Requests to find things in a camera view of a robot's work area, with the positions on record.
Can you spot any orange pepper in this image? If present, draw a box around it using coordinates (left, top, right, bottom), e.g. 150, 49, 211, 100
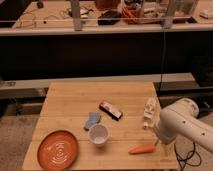
129, 144, 155, 155

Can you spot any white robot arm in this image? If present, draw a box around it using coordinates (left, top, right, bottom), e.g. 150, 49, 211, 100
153, 98, 213, 153

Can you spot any blue cloth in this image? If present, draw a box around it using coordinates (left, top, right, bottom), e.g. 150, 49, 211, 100
84, 112, 101, 131

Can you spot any white paper cup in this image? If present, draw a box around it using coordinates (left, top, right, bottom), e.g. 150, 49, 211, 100
88, 124, 109, 147

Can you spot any white tube bottle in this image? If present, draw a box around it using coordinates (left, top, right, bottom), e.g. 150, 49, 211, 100
143, 97, 157, 129

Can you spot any black bag on bench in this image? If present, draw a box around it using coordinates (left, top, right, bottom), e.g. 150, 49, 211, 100
97, 10, 122, 25

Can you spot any orange tool on bench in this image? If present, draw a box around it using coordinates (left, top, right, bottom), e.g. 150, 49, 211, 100
122, 6, 138, 24

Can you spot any orange plate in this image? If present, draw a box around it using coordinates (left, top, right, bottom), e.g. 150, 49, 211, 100
37, 130, 78, 171

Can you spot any black power box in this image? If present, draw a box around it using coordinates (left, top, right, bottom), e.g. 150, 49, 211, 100
197, 101, 213, 118

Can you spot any black hanging cable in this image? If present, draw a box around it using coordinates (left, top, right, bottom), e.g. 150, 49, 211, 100
157, 26, 167, 94

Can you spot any left metal post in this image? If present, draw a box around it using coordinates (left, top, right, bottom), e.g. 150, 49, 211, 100
70, 0, 82, 31

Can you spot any metal post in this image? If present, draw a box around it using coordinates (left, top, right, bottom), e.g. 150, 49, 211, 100
162, 0, 176, 29
70, 0, 82, 31

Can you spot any right metal post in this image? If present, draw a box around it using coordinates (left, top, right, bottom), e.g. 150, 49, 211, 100
162, 0, 176, 29

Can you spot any black floor cable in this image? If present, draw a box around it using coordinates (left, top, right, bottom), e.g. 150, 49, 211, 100
173, 141, 203, 171

